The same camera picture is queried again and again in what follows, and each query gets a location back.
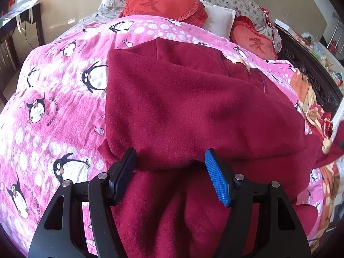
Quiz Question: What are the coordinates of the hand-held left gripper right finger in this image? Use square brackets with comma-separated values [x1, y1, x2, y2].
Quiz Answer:
[205, 148, 313, 258]

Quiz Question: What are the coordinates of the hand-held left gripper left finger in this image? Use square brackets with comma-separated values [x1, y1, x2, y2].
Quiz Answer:
[28, 147, 137, 258]

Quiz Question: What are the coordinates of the dark red fleece garment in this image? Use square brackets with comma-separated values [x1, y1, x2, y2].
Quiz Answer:
[97, 38, 344, 258]

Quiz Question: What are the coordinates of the pink penguin printed blanket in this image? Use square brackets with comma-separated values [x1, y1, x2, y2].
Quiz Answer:
[0, 14, 339, 258]

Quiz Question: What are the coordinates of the orange red floral blanket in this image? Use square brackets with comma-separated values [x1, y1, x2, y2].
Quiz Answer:
[290, 68, 342, 248]

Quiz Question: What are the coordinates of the red heart-shaped ruffled cushion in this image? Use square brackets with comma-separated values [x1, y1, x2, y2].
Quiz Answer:
[230, 15, 278, 61]
[118, 0, 209, 28]

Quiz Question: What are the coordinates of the dark carved wooden headboard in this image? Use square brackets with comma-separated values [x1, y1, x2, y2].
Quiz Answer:
[275, 25, 344, 119]

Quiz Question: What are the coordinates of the white pillow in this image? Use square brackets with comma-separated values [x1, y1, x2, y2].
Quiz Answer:
[200, 0, 237, 40]

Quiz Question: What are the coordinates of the cluttered white side table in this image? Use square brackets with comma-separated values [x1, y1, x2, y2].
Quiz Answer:
[294, 31, 344, 89]

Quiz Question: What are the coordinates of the dark wooden desk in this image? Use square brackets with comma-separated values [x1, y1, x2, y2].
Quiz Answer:
[0, 1, 46, 105]

